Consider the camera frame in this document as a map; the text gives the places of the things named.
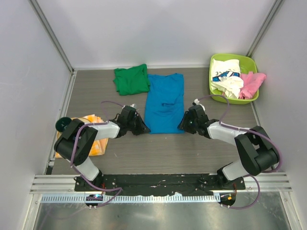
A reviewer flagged slotted white cable duct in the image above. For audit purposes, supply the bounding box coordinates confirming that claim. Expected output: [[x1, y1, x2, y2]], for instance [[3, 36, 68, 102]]
[[41, 194, 220, 204]]

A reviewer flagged beige round plate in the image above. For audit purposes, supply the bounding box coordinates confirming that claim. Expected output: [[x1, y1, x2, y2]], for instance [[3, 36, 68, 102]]
[[57, 117, 90, 139]]

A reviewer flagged yellow checkered cloth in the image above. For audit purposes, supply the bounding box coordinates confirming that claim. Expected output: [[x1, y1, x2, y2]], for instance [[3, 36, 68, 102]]
[[55, 114, 110, 159]]

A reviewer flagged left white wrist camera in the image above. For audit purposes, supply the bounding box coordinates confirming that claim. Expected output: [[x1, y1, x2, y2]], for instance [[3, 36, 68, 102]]
[[123, 103, 137, 109]]

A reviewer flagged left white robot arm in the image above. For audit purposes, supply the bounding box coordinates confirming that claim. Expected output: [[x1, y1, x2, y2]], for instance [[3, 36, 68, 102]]
[[54, 105, 151, 191]]

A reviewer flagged pink t shirt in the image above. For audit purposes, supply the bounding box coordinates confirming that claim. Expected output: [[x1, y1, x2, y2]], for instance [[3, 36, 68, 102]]
[[239, 71, 267, 99]]

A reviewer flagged green folded t shirt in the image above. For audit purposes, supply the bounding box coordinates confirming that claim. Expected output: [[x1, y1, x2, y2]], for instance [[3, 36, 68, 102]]
[[113, 64, 150, 96]]

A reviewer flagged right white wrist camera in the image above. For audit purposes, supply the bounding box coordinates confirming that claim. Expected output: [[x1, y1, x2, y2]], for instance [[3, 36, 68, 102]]
[[192, 98, 205, 111]]

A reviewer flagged white printed t shirt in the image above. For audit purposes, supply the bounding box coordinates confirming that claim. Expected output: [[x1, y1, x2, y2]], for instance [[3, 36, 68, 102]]
[[210, 59, 244, 99]]

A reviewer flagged dark teal cup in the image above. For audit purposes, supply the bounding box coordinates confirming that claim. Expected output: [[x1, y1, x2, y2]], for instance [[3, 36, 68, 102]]
[[55, 117, 72, 133]]

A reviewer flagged blue t shirt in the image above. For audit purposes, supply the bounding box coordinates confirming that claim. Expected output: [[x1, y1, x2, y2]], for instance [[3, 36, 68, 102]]
[[144, 73, 185, 134]]

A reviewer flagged aluminium frame rail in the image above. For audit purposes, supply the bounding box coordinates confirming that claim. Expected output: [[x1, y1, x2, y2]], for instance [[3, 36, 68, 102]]
[[30, 172, 292, 194]]

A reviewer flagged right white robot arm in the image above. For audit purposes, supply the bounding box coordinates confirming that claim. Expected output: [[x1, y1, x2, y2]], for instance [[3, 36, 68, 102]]
[[178, 104, 280, 189]]

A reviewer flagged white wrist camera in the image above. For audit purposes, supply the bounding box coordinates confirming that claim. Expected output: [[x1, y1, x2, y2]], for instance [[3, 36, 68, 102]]
[[123, 103, 137, 109], [192, 98, 205, 111]]

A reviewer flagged lime green plastic basin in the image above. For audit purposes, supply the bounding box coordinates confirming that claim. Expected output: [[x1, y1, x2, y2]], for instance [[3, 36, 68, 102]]
[[209, 53, 259, 104]]

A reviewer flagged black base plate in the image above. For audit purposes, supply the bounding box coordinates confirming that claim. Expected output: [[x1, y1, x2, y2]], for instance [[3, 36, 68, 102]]
[[74, 172, 247, 196]]

